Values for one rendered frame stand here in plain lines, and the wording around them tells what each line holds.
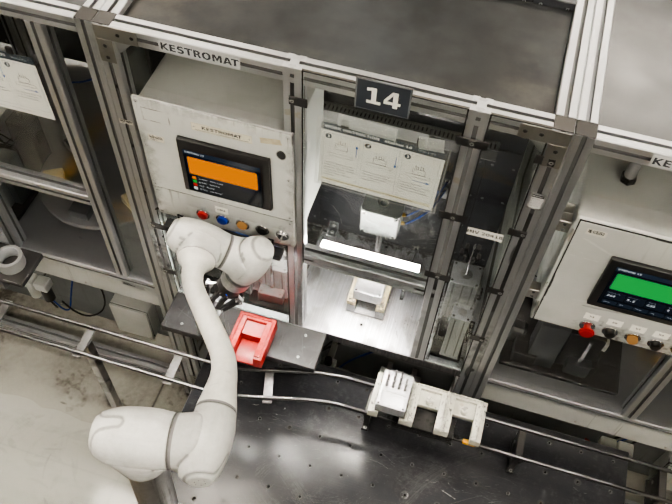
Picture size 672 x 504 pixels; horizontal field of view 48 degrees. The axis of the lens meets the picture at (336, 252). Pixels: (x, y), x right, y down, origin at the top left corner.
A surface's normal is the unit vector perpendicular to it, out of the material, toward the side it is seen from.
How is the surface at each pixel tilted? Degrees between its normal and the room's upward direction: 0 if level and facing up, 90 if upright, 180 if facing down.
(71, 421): 0
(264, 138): 90
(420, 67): 0
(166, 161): 90
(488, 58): 0
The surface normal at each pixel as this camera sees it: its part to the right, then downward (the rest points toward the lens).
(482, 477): 0.04, -0.57
